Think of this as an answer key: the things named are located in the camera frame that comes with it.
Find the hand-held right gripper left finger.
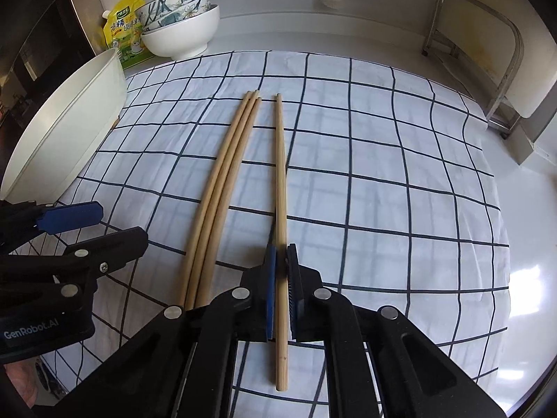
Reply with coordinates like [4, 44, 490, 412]
[83, 244, 278, 418]

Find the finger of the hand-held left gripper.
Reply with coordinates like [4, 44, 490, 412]
[0, 199, 104, 254]
[0, 226, 149, 302]

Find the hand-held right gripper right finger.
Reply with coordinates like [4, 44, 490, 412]
[286, 243, 497, 418]

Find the wooden chopstick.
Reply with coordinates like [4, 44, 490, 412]
[273, 92, 290, 392]
[195, 97, 264, 310]
[176, 91, 254, 310]
[186, 90, 261, 310]

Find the person's left hand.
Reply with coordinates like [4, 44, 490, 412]
[4, 355, 42, 408]

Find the large white basin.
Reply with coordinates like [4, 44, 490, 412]
[0, 46, 130, 205]

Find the white checked cloth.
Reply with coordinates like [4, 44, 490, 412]
[37, 49, 513, 418]

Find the yellow green pouch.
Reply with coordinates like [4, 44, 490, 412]
[103, 0, 154, 71]

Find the dark kitchen appliance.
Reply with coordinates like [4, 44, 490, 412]
[0, 0, 99, 131]

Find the plain white bowl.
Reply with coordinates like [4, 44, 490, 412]
[140, 4, 221, 60]

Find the floral patterned bowl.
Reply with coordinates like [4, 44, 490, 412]
[141, 0, 211, 34]
[135, 0, 208, 24]

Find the white cutting board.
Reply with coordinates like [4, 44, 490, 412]
[444, 4, 557, 119]

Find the stainless steel rack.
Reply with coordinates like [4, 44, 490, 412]
[421, 0, 523, 140]

